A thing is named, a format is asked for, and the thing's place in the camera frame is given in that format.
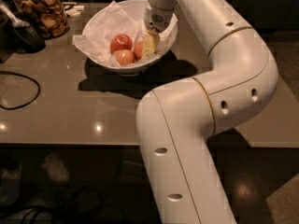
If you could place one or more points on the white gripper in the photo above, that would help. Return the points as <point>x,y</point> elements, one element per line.
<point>158,18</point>

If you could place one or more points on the orange apple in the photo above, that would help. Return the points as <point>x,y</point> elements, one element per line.
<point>123,57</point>
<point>137,51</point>

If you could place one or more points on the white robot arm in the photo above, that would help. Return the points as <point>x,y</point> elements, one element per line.
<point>174,121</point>

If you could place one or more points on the red apple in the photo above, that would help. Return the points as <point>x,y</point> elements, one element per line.
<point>119,42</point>

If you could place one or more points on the orange apple front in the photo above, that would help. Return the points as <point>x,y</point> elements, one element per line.
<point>123,57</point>

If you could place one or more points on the white bowl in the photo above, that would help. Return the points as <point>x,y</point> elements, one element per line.
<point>134,68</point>

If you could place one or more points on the small white items behind bowl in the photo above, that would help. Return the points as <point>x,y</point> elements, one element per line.
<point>73,10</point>

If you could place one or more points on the white paper liner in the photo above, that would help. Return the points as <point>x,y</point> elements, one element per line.
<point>106,28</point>

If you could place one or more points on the glass jar of dried chips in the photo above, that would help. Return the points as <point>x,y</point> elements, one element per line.
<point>46,15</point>

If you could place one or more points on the black pan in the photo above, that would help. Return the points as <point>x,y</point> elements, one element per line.
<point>28,39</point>

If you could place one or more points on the white spoon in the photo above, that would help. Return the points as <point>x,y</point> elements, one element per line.
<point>17,23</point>

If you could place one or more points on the white shoe under table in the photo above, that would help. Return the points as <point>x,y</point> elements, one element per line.
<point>55,169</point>

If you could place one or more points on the white shoe at left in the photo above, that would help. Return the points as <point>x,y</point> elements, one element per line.
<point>10,186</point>

